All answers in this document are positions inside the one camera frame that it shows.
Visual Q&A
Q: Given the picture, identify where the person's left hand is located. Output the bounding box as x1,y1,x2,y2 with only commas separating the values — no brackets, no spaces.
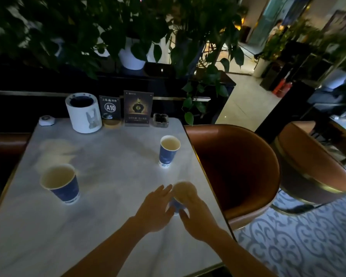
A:
133,184,176,237

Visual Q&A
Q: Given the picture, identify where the person's right hand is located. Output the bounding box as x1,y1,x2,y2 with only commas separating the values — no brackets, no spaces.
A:
178,192,228,243

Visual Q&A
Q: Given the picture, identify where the blue paper cup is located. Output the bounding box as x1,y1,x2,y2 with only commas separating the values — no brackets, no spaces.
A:
40,163,81,205
168,181,199,215
158,135,181,169

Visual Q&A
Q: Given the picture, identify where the person's right forearm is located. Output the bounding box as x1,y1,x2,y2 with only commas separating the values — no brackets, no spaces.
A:
212,230,279,277

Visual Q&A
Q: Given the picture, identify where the glass ashtray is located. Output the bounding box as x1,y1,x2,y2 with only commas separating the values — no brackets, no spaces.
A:
153,113,170,129

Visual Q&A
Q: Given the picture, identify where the clear acrylic menu stand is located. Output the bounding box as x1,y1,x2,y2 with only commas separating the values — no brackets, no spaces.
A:
123,90,154,127

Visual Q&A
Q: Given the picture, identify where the black table number sign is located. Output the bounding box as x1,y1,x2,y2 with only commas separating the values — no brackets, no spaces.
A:
99,95,123,130

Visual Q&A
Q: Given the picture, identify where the white cylindrical rabbit-print container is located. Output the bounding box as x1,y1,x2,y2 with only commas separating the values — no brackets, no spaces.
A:
65,92,103,134

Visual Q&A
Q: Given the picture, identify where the white hexagonal call button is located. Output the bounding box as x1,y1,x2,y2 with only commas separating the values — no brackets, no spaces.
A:
38,115,56,127

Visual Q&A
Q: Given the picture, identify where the white round plant pot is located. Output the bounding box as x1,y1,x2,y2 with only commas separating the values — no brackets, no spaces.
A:
118,37,151,70

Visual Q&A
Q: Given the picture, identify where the red fire extinguisher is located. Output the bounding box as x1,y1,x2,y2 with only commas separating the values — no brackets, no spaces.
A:
278,81,293,98
272,78,286,95

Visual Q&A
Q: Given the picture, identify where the dark plant pot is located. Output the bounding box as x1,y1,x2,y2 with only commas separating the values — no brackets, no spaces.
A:
173,37,205,77

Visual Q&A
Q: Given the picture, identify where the black divider with gold trim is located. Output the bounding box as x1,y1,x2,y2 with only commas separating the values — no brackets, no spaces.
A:
0,59,237,135

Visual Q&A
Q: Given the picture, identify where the white tall plant pot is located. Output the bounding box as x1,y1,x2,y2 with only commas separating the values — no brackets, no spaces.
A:
253,58,273,78

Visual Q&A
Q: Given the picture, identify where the green trailing leafy plant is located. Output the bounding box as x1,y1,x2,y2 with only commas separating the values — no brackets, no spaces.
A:
161,0,246,127

